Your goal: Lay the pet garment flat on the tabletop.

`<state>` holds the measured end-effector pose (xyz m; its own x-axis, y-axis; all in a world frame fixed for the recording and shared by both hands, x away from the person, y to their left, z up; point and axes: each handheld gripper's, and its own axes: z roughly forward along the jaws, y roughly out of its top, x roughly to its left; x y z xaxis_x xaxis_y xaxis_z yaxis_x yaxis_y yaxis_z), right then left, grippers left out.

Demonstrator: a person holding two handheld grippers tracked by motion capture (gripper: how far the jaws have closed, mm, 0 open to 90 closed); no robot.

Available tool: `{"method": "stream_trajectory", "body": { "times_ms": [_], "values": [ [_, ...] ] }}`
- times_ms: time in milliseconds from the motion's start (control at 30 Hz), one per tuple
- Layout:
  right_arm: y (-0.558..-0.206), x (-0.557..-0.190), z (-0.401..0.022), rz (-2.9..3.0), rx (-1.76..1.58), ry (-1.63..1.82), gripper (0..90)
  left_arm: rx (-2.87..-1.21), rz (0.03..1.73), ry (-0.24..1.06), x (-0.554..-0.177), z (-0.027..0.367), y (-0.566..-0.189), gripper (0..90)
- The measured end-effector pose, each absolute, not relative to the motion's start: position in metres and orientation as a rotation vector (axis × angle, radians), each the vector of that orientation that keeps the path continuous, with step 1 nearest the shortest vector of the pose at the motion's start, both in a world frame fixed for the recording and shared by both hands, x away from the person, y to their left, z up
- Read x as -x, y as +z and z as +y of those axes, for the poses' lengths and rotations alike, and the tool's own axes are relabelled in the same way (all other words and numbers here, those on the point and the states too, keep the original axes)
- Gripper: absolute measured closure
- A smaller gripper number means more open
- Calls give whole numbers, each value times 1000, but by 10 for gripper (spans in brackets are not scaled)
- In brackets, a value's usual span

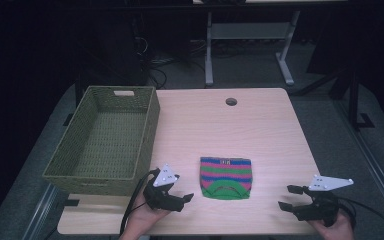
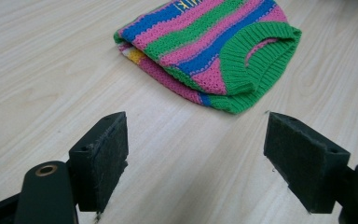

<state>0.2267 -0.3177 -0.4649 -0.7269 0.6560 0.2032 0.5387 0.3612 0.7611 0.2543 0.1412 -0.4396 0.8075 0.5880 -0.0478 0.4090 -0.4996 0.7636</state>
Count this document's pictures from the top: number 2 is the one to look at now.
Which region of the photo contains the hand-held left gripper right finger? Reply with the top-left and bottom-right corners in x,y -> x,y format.
263,111 -> 352,215

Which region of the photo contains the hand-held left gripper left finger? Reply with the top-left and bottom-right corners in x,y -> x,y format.
66,111 -> 130,214

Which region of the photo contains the striped knitted sweater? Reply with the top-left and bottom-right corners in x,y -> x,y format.
113,0 -> 303,115

